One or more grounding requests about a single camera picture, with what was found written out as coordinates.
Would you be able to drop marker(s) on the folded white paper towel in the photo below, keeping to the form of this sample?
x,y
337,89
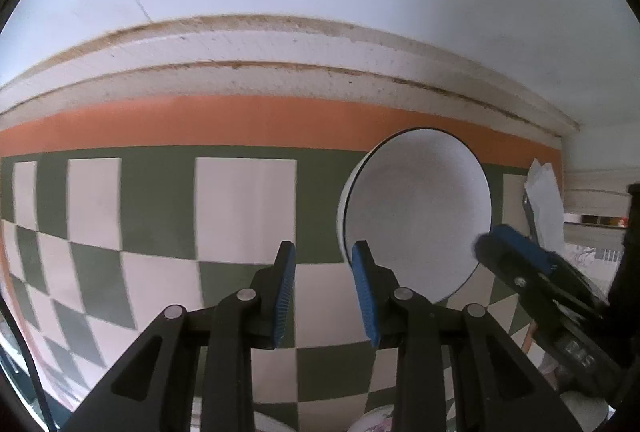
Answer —
x,y
546,204

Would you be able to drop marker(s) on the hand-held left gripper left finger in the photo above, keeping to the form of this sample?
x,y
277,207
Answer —
x,y
284,297

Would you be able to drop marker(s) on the green white checkered tablecloth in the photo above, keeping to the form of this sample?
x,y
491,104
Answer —
x,y
240,202

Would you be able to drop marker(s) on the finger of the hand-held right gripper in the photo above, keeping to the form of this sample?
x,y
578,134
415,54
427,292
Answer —
x,y
520,252

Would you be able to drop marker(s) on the white plate with pink flowers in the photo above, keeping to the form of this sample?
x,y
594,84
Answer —
x,y
372,419

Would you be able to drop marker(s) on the white bowl with black rim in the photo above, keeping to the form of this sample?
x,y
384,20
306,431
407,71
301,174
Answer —
x,y
415,212

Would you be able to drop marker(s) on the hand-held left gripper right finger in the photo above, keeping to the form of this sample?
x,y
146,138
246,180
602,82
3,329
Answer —
x,y
365,297

